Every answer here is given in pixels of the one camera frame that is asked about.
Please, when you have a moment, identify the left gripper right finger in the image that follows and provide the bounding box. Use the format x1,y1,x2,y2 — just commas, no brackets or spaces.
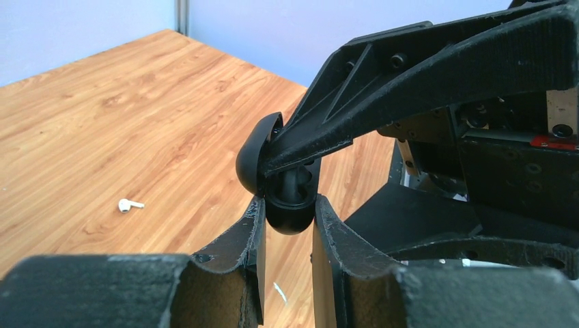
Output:
312,195,578,327

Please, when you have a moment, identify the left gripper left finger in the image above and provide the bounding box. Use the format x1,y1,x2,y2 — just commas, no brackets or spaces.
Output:
1,197,266,327

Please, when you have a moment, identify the white earbud centre table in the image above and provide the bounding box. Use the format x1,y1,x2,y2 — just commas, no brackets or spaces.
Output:
117,198,145,213

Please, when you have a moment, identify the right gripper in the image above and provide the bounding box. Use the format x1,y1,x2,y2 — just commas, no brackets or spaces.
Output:
259,1,578,279

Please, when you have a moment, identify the black earbud charging case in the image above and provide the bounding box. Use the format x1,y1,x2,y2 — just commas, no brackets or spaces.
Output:
236,112,322,235

